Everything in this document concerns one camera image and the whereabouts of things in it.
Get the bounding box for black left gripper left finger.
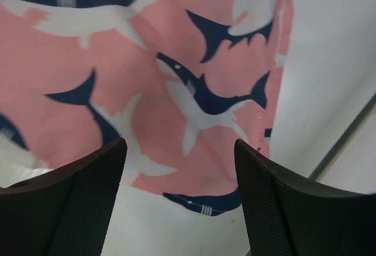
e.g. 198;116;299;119
1;138;127;255

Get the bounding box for pink shark print shorts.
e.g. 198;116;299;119
1;0;294;217

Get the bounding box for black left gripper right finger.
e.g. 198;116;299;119
234;139;375;256

